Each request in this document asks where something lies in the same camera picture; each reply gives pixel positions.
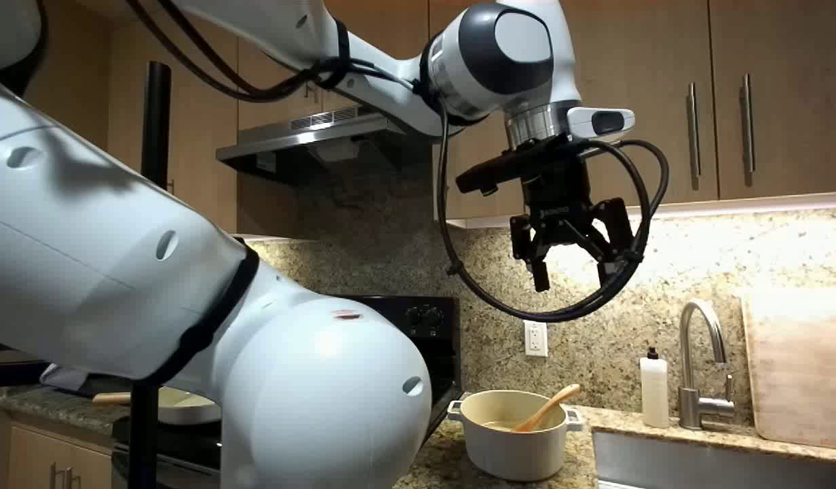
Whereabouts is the white wall outlet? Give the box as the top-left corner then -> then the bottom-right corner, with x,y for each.
520,317 -> 551,358

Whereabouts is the black vertical pole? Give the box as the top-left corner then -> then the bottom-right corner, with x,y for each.
128,59 -> 174,489

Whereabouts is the cream frying pan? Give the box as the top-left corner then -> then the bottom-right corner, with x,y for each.
89,382 -> 226,430

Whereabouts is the white soap bottle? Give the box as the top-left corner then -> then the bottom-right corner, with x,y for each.
638,344 -> 672,430

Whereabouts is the wooden cutting board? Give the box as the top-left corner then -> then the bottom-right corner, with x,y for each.
741,287 -> 836,453

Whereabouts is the white pot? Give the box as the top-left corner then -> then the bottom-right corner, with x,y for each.
446,388 -> 587,484

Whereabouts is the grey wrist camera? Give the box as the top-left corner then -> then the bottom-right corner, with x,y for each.
564,104 -> 638,139

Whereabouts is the stainless steel sink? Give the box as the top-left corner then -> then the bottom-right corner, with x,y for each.
588,427 -> 836,489

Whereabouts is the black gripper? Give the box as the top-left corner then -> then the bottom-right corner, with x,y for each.
503,133 -> 641,294

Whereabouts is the wooden cooking stick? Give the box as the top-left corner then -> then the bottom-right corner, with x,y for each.
511,381 -> 587,434

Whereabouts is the steel cabinet bar handle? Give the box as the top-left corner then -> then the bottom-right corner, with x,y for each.
741,70 -> 756,187
683,82 -> 702,191

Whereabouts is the steel range hood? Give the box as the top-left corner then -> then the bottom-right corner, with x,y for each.
214,104 -> 436,187

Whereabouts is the wooden upper cabinet door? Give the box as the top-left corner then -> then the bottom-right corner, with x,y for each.
429,118 -> 530,226
708,0 -> 836,200
561,0 -> 714,210
237,39 -> 326,133
321,0 -> 432,111

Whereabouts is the tall wooden cabinet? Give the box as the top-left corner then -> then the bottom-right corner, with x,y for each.
21,0 -> 242,237

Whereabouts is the chrome sink faucet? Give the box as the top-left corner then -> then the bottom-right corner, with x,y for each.
676,298 -> 737,431

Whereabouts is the wooden lower cabinet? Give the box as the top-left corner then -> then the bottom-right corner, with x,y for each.
6,416 -> 113,489

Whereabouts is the grey cloth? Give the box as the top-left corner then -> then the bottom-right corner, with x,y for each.
38,361 -> 102,397

